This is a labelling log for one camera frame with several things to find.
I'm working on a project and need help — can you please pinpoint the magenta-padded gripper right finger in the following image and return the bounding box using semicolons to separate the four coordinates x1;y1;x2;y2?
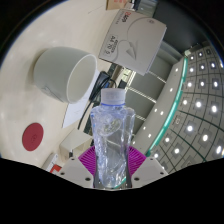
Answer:
125;145;170;190

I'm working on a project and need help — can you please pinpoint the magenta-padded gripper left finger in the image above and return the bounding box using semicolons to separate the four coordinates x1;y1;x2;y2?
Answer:
57;145;99;190

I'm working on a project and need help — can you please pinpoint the clear plastic water bottle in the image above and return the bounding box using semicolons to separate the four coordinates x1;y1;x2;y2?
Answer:
89;87;136;189

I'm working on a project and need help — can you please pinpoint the flat round red coaster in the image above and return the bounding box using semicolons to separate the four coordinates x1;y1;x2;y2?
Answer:
21;122;45;152

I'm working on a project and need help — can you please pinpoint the group of ceiling lights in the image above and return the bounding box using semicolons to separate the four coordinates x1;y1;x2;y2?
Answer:
141;39;224;171

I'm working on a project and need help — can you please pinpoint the white ceramic mug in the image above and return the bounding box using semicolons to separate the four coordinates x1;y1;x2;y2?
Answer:
32;46;98;104

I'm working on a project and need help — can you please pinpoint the white paper ream package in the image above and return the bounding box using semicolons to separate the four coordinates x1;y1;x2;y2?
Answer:
98;8;168;77

